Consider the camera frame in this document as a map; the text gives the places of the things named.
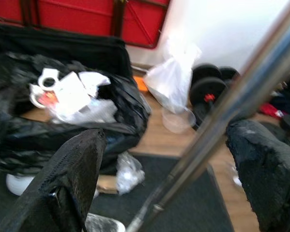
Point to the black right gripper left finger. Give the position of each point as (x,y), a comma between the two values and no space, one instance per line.
(62,181)

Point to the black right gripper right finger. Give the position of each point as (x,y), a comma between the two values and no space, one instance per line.
(268,181)

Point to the black floor mat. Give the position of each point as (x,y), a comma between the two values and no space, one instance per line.
(183,193)

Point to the white ball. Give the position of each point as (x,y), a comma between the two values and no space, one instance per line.
(18,184)

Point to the black garbage bag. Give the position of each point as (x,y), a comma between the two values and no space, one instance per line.
(14,145)

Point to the crumpled clear plastic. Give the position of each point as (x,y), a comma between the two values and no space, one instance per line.
(129,174)

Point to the white paper trash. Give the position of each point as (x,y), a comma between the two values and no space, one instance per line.
(72,94)

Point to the clear plastic cup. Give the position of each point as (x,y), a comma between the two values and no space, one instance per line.
(176,123)

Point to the black dumbbell red collar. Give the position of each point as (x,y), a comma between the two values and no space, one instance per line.
(207,89)

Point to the orange block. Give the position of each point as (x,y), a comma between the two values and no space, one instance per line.
(140,84)

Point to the white plastic bag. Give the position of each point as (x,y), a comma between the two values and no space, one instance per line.
(171,82)

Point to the red folded table black frame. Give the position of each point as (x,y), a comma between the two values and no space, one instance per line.
(87,14)

